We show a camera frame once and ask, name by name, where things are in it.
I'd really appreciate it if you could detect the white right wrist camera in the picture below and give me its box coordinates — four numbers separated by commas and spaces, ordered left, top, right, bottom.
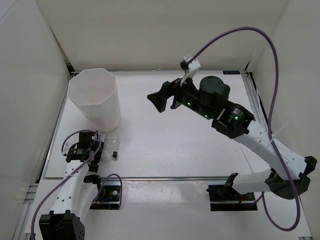
179, 55, 201, 86

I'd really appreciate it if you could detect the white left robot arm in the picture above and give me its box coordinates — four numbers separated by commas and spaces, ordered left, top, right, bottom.
38, 130, 106, 240

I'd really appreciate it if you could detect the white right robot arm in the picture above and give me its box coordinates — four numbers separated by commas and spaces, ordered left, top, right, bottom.
147, 76, 317, 200

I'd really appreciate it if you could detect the black cap dark label bottle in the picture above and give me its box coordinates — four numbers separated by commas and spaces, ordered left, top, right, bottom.
100, 150, 118, 164

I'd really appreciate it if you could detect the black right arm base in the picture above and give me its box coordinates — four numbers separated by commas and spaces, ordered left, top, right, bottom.
206, 173, 258, 212

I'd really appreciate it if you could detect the orange blue label bottle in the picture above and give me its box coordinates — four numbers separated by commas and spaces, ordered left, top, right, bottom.
98, 132, 120, 152

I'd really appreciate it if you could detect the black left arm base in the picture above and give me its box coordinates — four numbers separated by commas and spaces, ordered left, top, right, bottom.
84, 173, 123, 210

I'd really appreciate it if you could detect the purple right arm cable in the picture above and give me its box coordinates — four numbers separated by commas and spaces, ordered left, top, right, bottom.
192, 26, 302, 231

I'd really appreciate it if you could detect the blue label sticker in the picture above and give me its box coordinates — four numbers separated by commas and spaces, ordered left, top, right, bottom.
222, 70, 241, 75

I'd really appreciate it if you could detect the aluminium frame rail right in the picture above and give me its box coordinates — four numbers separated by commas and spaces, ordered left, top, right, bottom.
240, 70, 269, 130

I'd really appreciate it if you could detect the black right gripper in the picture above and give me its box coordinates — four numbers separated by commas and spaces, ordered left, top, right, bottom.
147, 71, 215, 121

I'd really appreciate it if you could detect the white octagonal plastic bin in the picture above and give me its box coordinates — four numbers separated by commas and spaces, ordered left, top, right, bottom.
67, 68, 121, 132

